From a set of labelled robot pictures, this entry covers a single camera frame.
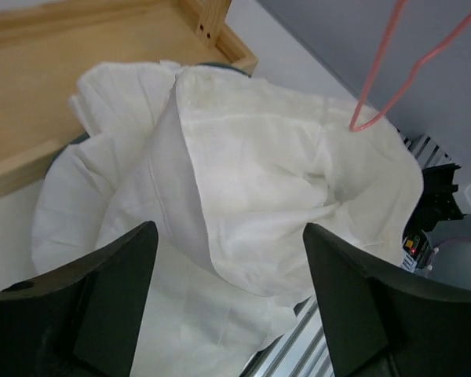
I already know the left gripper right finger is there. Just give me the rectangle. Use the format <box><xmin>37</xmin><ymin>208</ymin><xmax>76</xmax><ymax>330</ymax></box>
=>
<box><xmin>303</xmin><ymin>223</ymin><xmax>471</xmax><ymax>376</ymax></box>

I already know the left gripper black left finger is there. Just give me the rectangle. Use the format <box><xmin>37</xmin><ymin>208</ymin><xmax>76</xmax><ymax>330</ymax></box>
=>
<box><xmin>0</xmin><ymin>221</ymin><xmax>159</xmax><ymax>376</ymax></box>

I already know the white pleated blouse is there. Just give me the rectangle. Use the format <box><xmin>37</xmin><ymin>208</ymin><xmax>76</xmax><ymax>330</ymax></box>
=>
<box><xmin>31</xmin><ymin>61</ymin><xmax>271</xmax><ymax>376</ymax></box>

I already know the pink hanger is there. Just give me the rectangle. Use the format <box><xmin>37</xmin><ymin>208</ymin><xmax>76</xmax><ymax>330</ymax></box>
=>
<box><xmin>349</xmin><ymin>1</ymin><xmax>471</xmax><ymax>132</ymax></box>

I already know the cream white garment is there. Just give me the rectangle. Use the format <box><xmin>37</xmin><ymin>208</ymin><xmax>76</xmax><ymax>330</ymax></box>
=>
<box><xmin>175</xmin><ymin>66</ymin><xmax>423</xmax><ymax>297</ymax></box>

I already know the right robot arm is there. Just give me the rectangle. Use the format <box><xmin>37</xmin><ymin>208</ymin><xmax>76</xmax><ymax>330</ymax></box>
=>
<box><xmin>403</xmin><ymin>163</ymin><xmax>471</xmax><ymax>237</ymax></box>

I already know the wooden clothes rack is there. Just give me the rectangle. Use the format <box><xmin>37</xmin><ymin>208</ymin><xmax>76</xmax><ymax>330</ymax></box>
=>
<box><xmin>0</xmin><ymin>1</ymin><xmax>257</xmax><ymax>198</ymax></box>

